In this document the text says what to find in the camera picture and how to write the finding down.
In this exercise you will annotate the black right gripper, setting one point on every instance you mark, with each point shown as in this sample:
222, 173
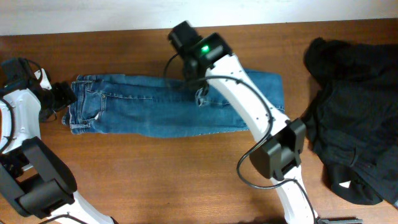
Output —
194, 81

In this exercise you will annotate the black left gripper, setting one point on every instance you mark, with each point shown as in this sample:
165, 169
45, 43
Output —
64, 96

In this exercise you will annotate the blue denim jeans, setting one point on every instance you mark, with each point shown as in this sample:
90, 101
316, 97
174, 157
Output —
150, 106

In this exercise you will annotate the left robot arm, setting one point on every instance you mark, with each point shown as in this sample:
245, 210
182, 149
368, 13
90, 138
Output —
34, 180

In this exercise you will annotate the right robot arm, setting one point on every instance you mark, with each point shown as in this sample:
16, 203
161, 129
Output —
279, 140

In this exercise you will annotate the black clothing pile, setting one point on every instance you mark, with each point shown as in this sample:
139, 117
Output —
352, 121

